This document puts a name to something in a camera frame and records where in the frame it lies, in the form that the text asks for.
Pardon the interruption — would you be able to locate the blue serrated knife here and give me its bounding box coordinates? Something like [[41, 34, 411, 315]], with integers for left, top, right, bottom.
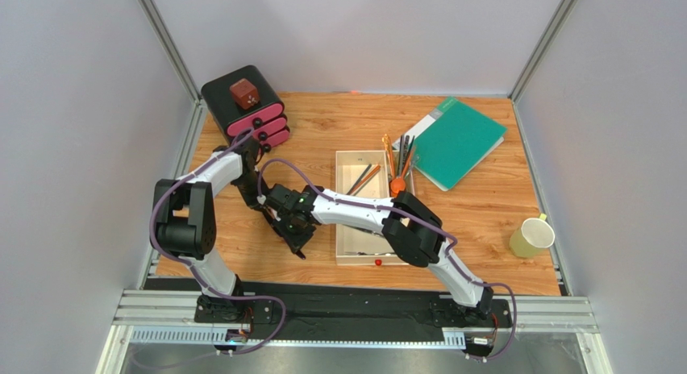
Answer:
[[289, 245, 306, 260]]

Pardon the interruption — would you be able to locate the blue-grey chopstick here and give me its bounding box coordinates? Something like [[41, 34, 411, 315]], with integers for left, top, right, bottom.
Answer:
[[346, 164, 372, 195]]

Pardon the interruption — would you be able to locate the orange chopstick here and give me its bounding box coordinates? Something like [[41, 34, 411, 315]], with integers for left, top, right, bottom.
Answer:
[[348, 164, 381, 196]]

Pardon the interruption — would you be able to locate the gold ornate spoon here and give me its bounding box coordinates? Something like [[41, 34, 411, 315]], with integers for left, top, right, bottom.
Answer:
[[381, 134, 396, 181]]

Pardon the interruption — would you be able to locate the black spoon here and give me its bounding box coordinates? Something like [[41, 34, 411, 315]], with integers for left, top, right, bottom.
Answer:
[[398, 135, 408, 175]]

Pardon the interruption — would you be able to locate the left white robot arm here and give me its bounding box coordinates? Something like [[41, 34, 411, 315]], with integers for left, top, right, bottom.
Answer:
[[149, 132, 264, 302]]

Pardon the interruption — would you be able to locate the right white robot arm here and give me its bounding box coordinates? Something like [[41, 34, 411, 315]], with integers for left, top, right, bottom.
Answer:
[[257, 184, 493, 319]]

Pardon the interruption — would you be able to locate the black pink drawer box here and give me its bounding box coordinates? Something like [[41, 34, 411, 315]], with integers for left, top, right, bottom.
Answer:
[[201, 64, 290, 152]]

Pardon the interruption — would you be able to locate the silver fork front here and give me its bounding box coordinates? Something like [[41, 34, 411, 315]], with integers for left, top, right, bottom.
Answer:
[[344, 251, 396, 256]]

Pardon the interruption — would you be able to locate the white divided utensil tray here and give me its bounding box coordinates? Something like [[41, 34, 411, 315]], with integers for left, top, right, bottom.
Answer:
[[334, 150, 405, 266]]

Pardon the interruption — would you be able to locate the brown cube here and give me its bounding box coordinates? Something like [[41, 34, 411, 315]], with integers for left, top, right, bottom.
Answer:
[[229, 78, 260, 110]]

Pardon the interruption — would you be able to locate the green notebook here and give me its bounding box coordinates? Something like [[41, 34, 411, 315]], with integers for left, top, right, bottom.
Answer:
[[404, 97, 507, 191]]

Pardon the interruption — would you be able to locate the yellow-green mug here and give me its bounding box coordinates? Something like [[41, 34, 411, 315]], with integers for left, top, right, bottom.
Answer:
[[509, 213, 556, 258]]

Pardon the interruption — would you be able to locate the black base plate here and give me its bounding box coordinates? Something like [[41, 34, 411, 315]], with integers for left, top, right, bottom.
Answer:
[[144, 278, 514, 343]]

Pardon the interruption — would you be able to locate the aluminium frame rail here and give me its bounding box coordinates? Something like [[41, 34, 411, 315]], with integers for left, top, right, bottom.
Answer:
[[113, 282, 611, 373]]

